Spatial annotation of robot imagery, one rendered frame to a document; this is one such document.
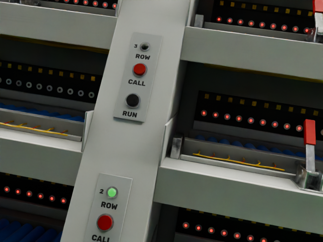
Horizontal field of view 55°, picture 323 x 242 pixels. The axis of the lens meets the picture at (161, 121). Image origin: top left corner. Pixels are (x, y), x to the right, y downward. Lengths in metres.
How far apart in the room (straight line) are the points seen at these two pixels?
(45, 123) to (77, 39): 0.13
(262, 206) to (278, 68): 0.18
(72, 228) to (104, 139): 0.11
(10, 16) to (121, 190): 0.30
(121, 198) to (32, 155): 0.13
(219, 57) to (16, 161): 0.30
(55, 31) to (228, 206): 0.33
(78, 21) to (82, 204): 0.25
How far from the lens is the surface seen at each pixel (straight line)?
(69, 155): 0.40
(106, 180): 0.38
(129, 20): 0.45
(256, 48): 0.44
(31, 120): 0.48
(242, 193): 0.39
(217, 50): 0.44
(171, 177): 0.38
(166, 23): 0.45
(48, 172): 0.42
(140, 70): 0.41
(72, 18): 0.48
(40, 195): 0.58
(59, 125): 0.47
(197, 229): 0.53
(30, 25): 0.51
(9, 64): 0.66
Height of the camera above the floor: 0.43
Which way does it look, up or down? 15 degrees up
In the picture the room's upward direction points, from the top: 11 degrees clockwise
